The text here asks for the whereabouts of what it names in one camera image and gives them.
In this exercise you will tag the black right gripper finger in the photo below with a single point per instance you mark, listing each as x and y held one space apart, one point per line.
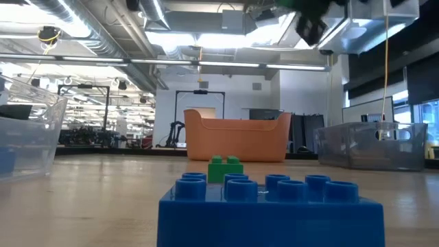
312 31

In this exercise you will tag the blue toy brick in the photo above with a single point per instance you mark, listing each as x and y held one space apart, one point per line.
271 219

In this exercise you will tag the black background robot arm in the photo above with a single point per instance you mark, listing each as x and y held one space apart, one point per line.
171 132

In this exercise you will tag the long ceiling light bar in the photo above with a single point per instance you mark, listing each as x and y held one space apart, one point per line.
223 64

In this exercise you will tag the white partition panel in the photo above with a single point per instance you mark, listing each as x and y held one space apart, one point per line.
367 109

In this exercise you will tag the black hanging cloth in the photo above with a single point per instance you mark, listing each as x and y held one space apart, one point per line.
307 133

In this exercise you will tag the orange plastic bin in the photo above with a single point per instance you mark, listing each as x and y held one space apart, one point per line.
236 140

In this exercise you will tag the grey tinted clear bin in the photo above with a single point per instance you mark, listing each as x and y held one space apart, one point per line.
370 151

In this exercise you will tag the green toy brick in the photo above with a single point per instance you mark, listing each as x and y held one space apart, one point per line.
224 169

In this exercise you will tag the clear plastic bin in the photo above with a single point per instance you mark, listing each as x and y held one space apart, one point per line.
31 144

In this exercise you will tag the black gantry frame with camera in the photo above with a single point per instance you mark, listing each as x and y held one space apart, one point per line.
84 86
200 92

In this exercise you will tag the silver ventilation duct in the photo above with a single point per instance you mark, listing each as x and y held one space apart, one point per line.
103 37

